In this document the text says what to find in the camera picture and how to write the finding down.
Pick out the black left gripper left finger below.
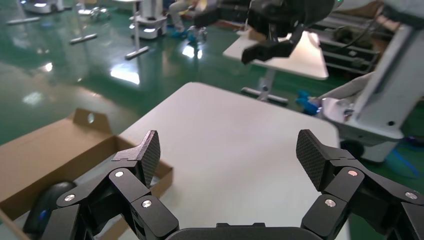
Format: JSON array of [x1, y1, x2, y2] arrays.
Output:
[[41, 130, 180, 240]]

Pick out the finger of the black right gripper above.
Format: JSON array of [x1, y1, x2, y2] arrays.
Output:
[[241, 24, 306, 65], [193, 1, 253, 29]]

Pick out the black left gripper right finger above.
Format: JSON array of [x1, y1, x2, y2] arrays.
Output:
[[295, 129, 424, 240]]

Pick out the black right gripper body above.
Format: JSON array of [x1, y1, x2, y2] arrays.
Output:
[[248, 0, 336, 38]]

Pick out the black wired computer mouse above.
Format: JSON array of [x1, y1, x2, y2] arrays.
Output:
[[22, 180, 78, 239]]

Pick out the brown cardboard storage box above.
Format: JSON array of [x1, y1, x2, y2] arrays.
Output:
[[0, 107, 175, 240]]

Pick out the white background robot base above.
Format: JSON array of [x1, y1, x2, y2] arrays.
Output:
[[19, 0, 65, 15], [129, 0, 168, 41]]

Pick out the white background table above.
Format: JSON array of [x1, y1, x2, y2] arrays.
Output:
[[222, 29, 329, 107]]

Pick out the seated person light trousers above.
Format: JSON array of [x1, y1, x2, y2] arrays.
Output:
[[168, 0, 208, 42]]

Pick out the blue plastic object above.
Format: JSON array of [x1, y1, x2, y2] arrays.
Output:
[[295, 88, 322, 116]]

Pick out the dark metal shelf rack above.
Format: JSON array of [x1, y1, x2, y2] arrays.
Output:
[[311, 11, 387, 79]]

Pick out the grey metal stand foot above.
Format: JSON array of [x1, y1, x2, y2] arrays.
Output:
[[124, 45, 151, 61], [68, 33, 99, 46], [5, 16, 41, 26]]

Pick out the blue floor cable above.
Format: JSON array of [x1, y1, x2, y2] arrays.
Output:
[[385, 149, 422, 180]]

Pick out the black robot wrist cable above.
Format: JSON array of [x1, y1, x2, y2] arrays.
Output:
[[344, 11, 387, 51]]

